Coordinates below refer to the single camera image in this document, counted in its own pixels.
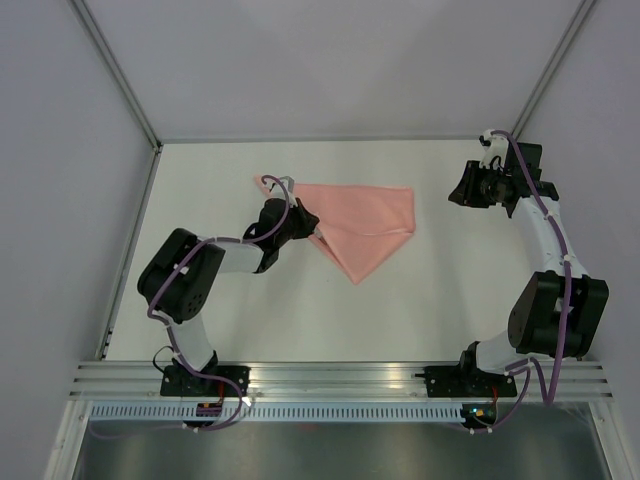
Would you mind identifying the pink cloth napkin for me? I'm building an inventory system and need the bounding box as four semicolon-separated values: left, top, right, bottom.
243;175;416;285

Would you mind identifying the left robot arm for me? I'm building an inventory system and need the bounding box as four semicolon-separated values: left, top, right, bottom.
137;198;319;396

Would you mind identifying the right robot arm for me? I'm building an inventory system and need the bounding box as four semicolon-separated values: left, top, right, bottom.
448;160;609;395

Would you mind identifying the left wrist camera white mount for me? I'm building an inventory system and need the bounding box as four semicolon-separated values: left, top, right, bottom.
271;176;296;204

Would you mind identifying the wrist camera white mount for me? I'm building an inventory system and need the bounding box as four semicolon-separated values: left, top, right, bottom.
271;176;296;204
479;129;509;170

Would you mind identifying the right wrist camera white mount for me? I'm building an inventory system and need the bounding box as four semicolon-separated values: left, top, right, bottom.
479;129;509;170

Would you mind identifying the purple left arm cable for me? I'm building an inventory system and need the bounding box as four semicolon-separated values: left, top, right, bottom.
89;173;296;441

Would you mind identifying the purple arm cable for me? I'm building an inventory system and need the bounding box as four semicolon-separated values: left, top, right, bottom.
89;173;296;441
464;128;574;435

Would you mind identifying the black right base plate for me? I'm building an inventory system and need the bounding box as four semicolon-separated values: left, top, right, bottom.
421;365;517;399

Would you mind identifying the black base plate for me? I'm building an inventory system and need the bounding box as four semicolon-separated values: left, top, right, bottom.
421;365;517;399
160;365;250;398

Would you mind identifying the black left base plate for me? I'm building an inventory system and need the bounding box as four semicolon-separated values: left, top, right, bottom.
160;365;250;398

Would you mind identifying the right aluminium frame post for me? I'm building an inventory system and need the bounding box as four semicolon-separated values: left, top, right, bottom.
511;0;600;139

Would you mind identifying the aluminium frame post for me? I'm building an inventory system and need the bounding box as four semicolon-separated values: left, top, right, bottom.
69;0;163;151
511;0;600;139

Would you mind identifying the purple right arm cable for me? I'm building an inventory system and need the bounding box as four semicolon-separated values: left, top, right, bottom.
464;128;574;435

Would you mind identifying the white slotted cable duct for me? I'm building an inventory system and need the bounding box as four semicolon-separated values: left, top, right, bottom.
90;401;464;423

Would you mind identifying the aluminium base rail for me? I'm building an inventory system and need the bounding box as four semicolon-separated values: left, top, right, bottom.
68;361;613;402

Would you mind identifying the left aluminium frame post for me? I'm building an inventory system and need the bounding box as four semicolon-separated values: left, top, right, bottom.
69;0;163;151

